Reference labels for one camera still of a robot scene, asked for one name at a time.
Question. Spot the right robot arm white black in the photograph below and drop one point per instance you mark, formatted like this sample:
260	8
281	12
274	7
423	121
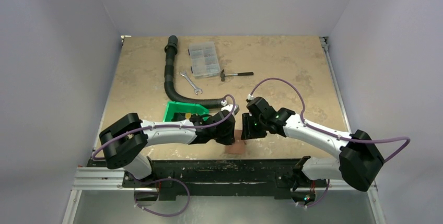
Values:
354	158

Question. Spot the aluminium frame rail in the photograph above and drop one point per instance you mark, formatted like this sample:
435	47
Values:
98	196

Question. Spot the small black-handled hammer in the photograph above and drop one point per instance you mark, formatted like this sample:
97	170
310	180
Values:
223	74

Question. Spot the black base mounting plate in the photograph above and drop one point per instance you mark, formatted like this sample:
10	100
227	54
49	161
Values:
255	178

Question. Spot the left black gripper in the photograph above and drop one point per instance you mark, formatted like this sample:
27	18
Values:
230	139

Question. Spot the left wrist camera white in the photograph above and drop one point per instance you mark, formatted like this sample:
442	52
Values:
233	108

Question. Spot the silver open-end wrench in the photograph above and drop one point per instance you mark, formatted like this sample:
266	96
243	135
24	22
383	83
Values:
196	89

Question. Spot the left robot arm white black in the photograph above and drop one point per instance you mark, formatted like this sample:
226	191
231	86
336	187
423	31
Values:
123	141

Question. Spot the green plastic bin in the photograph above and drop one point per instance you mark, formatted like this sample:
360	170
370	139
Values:
176	111

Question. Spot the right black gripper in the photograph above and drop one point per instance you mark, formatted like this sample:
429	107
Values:
249	125

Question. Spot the clear plastic screw organizer box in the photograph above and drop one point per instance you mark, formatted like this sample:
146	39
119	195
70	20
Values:
204	60

